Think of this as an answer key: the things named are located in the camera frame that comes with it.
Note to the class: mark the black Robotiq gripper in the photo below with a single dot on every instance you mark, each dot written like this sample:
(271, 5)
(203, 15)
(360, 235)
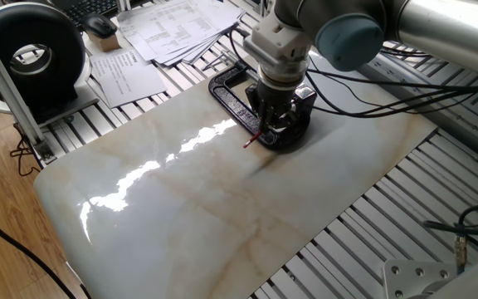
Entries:
(276, 97)

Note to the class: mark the red pencil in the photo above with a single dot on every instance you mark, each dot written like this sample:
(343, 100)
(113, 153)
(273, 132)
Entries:
(252, 140)

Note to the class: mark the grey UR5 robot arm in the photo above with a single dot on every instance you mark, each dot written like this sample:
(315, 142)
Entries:
(430, 29)

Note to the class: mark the black metal C-clamp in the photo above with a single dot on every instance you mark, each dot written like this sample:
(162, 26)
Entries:
(239, 112)

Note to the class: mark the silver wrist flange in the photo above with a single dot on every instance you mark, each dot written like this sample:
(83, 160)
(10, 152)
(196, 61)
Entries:
(282, 74)

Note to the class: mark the white marble board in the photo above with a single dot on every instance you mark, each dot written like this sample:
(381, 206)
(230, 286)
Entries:
(264, 216)

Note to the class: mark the stack of printed papers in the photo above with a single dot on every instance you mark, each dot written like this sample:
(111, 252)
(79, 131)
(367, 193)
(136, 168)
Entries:
(181, 29)

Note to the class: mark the white paper sheet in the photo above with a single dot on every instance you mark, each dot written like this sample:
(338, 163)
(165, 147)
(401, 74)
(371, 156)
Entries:
(127, 79)

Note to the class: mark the small cardboard box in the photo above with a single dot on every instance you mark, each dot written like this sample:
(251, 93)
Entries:
(106, 42)

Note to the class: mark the black computer mouse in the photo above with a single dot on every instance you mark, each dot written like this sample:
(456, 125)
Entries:
(100, 25)

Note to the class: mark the black keyboard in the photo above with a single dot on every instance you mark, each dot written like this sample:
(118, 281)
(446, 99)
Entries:
(89, 8)

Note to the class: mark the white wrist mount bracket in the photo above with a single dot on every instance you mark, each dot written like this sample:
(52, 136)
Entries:
(284, 41)

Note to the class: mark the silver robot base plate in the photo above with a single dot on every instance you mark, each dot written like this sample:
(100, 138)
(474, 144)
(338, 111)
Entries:
(413, 276)

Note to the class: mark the aluminium frame bar with bracket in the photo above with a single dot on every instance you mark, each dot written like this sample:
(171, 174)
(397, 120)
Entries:
(6, 83)

